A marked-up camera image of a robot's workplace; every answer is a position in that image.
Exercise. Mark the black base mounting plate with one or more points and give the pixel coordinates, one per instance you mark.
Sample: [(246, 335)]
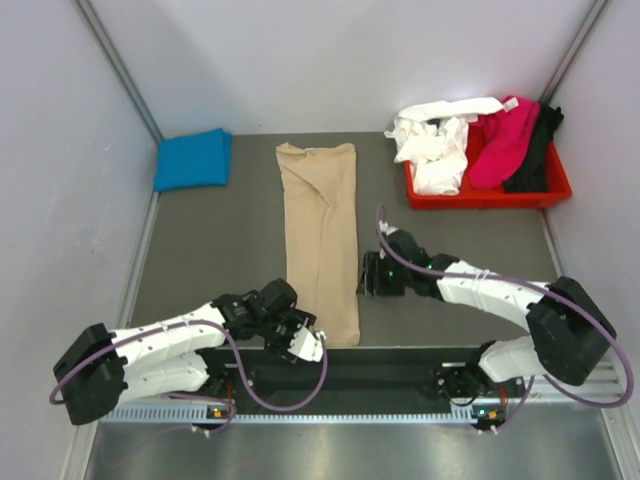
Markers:
[(355, 381)]

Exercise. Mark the beige t shirt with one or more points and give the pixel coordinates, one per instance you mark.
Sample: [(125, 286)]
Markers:
[(322, 261)]

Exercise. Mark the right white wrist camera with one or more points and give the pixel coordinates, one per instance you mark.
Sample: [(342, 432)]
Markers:
[(385, 229)]

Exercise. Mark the folded blue t shirt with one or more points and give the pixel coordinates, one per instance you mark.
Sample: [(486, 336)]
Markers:
[(192, 161)]

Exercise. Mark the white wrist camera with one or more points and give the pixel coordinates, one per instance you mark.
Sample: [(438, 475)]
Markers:
[(307, 344), (385, 229)]

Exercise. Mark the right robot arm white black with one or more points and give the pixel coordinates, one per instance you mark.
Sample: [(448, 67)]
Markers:
[(566, 334)]

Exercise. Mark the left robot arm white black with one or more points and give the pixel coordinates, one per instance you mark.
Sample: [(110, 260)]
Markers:
[(103, 368)]

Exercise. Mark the black t shirt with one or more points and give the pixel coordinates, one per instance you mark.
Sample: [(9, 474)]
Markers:
[(531, 175)]

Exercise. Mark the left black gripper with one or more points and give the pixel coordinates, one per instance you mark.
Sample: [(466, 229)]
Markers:
[(297, 318)]

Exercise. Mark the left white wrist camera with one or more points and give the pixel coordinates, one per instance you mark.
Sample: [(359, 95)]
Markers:
[(307, 344)]

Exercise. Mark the pink t shirt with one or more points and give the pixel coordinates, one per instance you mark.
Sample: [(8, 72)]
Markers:
[(507, 134)]

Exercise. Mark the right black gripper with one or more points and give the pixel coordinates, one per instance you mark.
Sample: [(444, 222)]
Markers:
[(374, 263)]

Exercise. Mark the grey slotted cable duct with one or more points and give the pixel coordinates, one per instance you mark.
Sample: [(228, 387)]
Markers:
[(207, 413)]

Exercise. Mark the red plastic bin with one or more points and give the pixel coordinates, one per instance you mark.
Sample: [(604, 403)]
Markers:
[(559, 190)]

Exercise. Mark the white t shirt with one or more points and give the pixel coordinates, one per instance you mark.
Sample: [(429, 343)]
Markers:
[(432, 139)]

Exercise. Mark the aluminium frame rail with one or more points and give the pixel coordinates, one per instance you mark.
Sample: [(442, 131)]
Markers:
[(600, 380)]

